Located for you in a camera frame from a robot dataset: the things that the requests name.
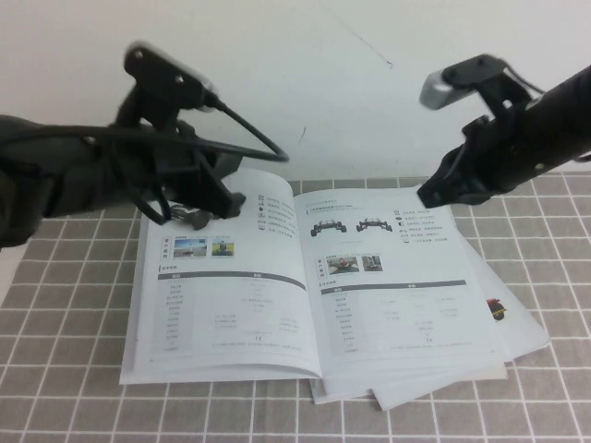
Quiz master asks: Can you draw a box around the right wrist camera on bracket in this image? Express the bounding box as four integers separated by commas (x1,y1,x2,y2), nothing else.
418,54,532,122

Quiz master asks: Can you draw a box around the white brochure book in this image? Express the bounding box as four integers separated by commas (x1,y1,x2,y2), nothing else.
118,168,551,413

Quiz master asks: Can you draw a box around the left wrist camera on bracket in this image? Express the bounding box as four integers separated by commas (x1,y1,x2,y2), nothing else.
122,41,219,128

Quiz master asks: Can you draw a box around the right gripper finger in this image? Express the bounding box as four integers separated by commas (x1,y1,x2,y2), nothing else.
428,188,490,208
417,151,467,207

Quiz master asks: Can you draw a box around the black right camera cable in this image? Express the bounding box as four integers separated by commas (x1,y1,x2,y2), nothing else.
502,63,549,101

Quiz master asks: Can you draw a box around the black left camera cable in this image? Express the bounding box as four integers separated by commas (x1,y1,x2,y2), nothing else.
0,94,291,163

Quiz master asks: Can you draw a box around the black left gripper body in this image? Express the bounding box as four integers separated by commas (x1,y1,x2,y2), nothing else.
110,119,232,218

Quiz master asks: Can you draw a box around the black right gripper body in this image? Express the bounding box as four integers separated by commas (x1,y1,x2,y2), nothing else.
454,117,532,195

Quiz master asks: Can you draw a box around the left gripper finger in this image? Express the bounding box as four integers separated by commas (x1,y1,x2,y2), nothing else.
220,192,247,219
189,208,214,231

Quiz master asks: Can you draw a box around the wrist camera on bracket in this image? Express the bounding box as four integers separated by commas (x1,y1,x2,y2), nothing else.
122,41,219,128
418,54,532,122

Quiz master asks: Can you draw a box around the black camera cable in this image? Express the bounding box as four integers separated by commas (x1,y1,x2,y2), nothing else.
502,63,549,101
0,94,291,163

